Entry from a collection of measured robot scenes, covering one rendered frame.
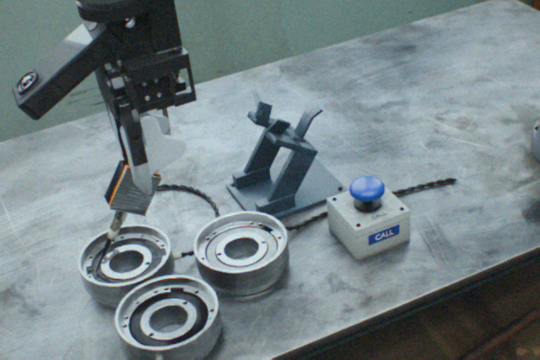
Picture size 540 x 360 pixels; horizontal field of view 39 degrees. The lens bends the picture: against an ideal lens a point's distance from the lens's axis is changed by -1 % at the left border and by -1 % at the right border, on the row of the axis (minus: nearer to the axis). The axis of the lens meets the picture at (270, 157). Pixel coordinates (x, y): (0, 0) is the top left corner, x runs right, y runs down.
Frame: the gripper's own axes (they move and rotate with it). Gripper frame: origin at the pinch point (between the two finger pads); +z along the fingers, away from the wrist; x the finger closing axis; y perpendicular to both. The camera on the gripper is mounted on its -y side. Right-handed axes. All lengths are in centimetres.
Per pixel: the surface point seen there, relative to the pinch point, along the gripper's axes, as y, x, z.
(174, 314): -1.0, -9.1, 11.8
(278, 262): 11.3, -9.3, 10.1
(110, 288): -6.0, -4.2, 9.5
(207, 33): 58, 155, 56
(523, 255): 36.7, -18.9, 13.8
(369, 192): 23.3, -8.6, 6.0
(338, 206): 20.9, -5.6, 8.8
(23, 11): 4, 156, 33
